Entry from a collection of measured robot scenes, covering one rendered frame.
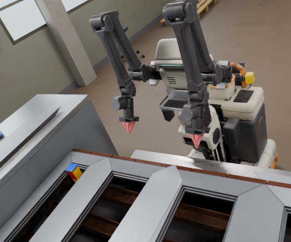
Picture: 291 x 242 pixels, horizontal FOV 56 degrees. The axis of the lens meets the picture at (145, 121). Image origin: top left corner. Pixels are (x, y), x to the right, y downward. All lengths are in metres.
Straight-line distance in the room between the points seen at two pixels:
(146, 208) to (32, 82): 3.64
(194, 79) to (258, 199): 0.57
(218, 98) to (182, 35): 0.89
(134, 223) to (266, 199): 0.58
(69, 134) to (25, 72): 2.77
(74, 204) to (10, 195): 0.40
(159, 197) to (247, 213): 0.40
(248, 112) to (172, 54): 0.68
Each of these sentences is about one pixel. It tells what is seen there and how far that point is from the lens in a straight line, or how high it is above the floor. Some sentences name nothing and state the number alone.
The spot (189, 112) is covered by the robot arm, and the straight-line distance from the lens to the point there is 1.19.
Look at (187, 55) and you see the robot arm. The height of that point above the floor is 1.42.
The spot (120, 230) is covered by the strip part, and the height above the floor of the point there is 0.85.
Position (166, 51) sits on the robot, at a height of 1.35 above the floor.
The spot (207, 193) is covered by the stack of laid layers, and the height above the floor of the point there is 0.84.
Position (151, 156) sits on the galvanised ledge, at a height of 0.68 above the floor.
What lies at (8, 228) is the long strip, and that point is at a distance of 1.74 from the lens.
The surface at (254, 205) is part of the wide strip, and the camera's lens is 1.27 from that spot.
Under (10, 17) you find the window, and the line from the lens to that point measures 4.60.
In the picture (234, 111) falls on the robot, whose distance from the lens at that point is 1.88.
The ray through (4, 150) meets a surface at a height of 1.07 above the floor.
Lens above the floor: 1.88
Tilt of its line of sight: 33 degrees down
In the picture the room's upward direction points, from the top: 22 degrees counter-clockwise
